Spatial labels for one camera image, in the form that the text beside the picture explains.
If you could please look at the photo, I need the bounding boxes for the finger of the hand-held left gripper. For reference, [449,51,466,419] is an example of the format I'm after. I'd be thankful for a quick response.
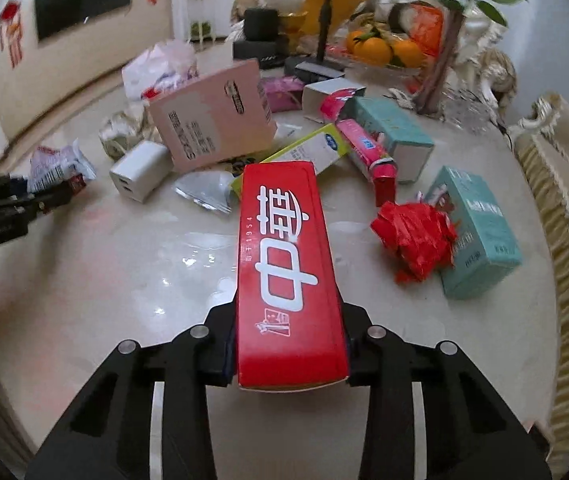
[0,174,30,197]
[0,182,74,217]

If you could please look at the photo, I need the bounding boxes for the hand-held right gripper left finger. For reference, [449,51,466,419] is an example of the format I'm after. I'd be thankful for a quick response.
[24,305,238,480]

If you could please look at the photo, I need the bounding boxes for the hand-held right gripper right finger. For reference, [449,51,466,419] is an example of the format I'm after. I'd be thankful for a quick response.
[343,304,552,480]

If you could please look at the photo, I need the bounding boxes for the white red snack wrapper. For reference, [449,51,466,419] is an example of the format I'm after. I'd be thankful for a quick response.
[28,141,96,196]

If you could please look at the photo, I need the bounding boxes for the red printed carton box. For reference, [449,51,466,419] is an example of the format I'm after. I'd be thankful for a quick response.
[236,161,351,392]

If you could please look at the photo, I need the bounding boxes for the white charger plug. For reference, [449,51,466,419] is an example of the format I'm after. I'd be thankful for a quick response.
[109,140,172,205]

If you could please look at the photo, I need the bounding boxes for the crumpled beige wrapper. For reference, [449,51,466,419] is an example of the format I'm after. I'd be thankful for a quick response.
[98,107,154,162]

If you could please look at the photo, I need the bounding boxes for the crumpled red paper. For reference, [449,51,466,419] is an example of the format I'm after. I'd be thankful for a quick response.
[370,201,459,285]

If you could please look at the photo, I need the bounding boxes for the silver foil wrapper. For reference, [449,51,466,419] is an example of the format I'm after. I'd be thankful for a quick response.
[174,170,236,216]

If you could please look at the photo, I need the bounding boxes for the pink plastic tissue pack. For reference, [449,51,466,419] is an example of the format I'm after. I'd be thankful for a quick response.
[122,40,200,103]

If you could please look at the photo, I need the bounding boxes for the small red box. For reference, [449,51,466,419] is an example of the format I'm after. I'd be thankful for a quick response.
[373,160,398,208]

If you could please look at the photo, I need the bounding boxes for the teal box with print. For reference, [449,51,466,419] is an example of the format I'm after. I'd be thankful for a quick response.
[423,165,523,301]

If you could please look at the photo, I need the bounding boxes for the large pale pink box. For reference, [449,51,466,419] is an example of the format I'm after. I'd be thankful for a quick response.
[148,58,278,172]

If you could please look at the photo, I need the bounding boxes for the white yellow-green box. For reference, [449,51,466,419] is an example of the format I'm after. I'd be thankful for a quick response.
[231,122,351,197]

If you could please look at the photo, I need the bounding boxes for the pink striped long box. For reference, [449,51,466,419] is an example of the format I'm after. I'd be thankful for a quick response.
[320,88,396,181]

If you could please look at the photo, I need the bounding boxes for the teal box white end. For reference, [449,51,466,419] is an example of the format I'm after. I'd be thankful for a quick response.
[353,96,435,184]

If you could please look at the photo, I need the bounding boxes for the white side table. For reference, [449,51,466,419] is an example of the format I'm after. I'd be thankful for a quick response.
[186,0,216,44]

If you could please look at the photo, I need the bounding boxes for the beige fringed sofa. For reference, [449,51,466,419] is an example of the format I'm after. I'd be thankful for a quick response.
[508,92,569,477]

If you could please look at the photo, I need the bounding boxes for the shiny magenta box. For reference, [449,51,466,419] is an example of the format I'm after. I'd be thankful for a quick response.
[258,76,305,113]

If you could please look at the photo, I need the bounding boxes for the open white box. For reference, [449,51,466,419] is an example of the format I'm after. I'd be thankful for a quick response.
[302,78,366,124]

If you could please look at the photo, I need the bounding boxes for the clear drinking glasses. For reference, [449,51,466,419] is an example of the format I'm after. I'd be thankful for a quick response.
[441,86,501,134]

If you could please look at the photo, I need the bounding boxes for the black round speaker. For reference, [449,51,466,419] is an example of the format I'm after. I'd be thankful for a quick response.
[244,8,280,41]

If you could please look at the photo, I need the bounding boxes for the glass fruit plate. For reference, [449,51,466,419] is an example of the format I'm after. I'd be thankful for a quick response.
[323,44,431,87]

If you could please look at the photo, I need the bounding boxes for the black phone stand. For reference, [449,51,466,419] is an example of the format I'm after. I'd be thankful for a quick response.
[284,0,346,84]

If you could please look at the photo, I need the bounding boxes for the gold bowl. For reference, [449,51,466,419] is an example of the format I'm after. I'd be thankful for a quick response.
[278,12,310,54]

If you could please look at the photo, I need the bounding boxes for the purple glass vase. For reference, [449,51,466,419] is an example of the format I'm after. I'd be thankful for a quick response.
[415,9,466,114]

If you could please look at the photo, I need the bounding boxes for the red paper bag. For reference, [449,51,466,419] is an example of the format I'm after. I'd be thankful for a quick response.
[408,4,446,59]

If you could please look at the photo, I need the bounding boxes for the black tape roll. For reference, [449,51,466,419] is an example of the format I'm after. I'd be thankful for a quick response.
[388,3,416,32]

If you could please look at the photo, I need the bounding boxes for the yellow envelope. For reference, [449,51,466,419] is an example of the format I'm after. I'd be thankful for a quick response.
[298,0,381,37]

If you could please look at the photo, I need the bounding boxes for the black wall television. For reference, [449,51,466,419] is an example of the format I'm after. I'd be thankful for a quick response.
[34,0,132,44]

